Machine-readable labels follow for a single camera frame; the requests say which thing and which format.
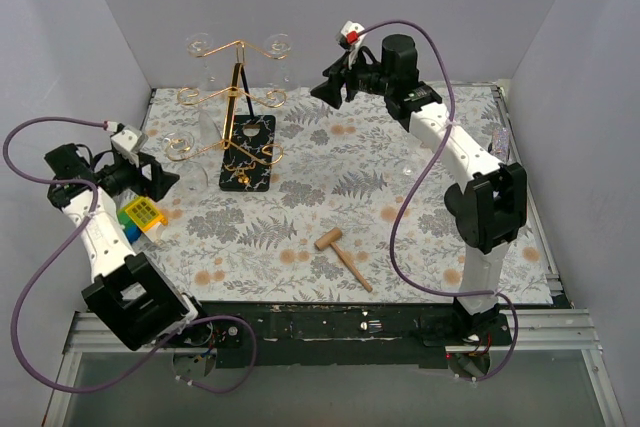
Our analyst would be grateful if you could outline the black marbled rack base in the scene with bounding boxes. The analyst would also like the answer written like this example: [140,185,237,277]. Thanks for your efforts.
[219,115,276,193]

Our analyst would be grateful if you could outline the aluminium frame rail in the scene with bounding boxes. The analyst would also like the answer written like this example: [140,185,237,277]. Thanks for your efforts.
[444,309,605,354]

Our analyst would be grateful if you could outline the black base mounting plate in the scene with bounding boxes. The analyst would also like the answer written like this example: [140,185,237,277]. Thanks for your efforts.
[169,301,516,369]

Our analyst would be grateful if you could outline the wooden toy mallet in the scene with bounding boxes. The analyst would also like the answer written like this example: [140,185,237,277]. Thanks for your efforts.
[314,227,373,293]

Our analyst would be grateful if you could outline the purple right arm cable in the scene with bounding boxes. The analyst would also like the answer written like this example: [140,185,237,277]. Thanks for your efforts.
[357,19,516,381]

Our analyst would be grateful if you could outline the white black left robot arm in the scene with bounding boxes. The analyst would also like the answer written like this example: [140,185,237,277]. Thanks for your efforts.
[45,144,213,350]

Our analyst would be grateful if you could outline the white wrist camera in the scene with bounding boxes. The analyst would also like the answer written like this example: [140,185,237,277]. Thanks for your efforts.
[110,126,148,167]
[337,20,366,67]

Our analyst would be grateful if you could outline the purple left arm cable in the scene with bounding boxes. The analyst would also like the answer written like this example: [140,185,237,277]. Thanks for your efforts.
[1,116,259,394]

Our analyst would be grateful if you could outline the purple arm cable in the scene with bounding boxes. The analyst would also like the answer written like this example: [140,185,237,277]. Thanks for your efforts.
[357,19,516,381]
[1,116,259,394]

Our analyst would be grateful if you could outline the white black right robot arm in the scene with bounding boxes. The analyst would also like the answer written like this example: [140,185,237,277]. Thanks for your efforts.
[311,27,527,345]

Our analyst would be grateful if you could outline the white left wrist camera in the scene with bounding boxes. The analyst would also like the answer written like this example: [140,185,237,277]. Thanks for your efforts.
[110,126,148,167]

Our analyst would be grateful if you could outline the floral patterned table mat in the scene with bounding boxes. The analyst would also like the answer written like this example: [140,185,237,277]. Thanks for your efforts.
[119,81,555,306]

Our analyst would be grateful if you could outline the gold wire wine glass rack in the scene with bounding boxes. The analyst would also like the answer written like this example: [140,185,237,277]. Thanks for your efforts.
[176,40,287,178]

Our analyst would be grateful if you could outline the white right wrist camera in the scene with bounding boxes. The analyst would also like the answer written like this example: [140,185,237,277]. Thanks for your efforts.
[337,20,366,67]

